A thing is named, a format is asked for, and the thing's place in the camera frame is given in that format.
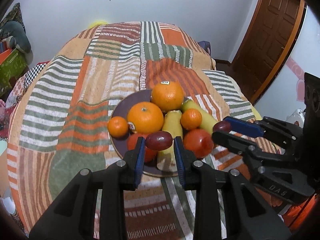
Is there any purple round plate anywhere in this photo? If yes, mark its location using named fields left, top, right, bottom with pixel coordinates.
left=111, top=89, right=183, bottom=178

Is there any checkered black white cloth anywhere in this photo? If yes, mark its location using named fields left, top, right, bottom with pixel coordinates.
left=24, top=62, right=49, bottom=89

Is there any green storage box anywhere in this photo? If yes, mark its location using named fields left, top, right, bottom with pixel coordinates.
left=0, top=49, right=28, bottom=95

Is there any large orange with sticker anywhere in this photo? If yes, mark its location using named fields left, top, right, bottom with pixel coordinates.
left=151, top=80, right=184, bottom=113

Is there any grey plush toy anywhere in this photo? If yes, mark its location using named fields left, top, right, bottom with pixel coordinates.
left=1, top=21, right=31, bottom=54

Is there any small tangerine front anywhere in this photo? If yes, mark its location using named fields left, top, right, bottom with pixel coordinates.
left=107, top=116, right=129, bottom=138

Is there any yellow pillow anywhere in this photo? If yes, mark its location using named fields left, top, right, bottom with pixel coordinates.
left=88, top=21, right=108, bottom=29

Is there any small tangerine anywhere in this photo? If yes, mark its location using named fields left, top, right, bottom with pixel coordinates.
left=107, top=116, right=129, bottom=138
left=180, top=108, right=202, bottom=131

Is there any dark red grape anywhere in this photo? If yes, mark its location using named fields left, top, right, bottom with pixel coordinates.
left=213, top=120, right=232, bottom=133
left=145, top=131, right=173, bottom=151

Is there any purple bag on floor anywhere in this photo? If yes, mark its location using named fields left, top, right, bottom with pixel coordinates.
left=198, top=41, right=211, bottom=55

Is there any brown wooden door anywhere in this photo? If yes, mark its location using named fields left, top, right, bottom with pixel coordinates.
left=232, top=0, right=306, bottom=104

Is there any red tomato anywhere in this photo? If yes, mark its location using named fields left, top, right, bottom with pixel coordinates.
left=126, top=132, right=158, bottom=163
left=183, top=128, right=214, bottom=159

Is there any camouflage cushion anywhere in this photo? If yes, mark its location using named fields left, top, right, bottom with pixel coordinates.
left=1, top=2, right=25, bottom=30

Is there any yellow corn cob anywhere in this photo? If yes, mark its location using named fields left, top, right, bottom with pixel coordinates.
left=181, top=99, right=218, bottom=134
left=157, top=110, right=183, bottom=172

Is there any striped patchwork blanket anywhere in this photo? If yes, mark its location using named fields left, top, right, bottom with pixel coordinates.
left=6, top=21, right=283, bottom=240

